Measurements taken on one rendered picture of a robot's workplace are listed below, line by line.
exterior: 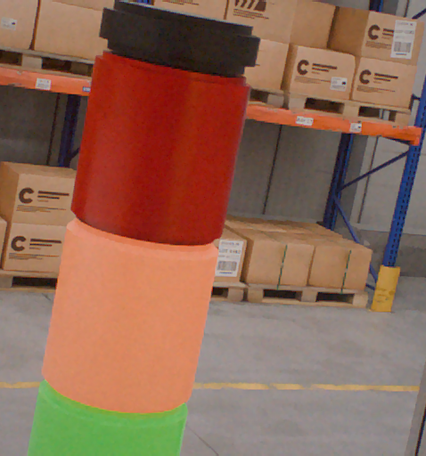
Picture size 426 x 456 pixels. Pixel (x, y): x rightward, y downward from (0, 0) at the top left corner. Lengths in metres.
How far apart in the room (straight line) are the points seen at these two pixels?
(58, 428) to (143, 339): 0.04
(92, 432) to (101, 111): 0.10
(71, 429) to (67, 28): 8.12
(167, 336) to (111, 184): 0.05
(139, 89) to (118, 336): 0.08
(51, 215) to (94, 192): 8.33
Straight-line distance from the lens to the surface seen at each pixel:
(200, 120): 0.35
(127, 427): 0.37
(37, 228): 8.68
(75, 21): 8.50
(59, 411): 0.38
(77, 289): 0.37
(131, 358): 0.37
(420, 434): 2.35
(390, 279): 10.17
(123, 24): 0.35
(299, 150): 11.06
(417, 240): 12.01
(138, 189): 0.35
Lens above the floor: 2.35
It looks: 11 degrees down
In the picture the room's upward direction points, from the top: 11 degrees clockwise
